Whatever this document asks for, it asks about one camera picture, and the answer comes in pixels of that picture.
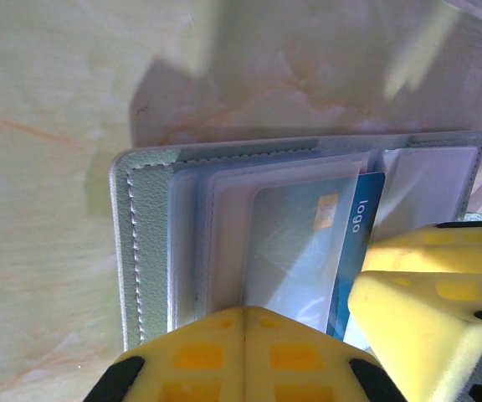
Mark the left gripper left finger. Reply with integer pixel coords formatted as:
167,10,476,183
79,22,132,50
84,307,246,402

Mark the pale green card holder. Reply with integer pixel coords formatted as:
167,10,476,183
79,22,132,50
107,130,482,353

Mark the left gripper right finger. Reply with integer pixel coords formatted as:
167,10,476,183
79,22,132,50
244,307,408,402

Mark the blue credit card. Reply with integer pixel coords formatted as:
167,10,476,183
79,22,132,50
240,171,387,340

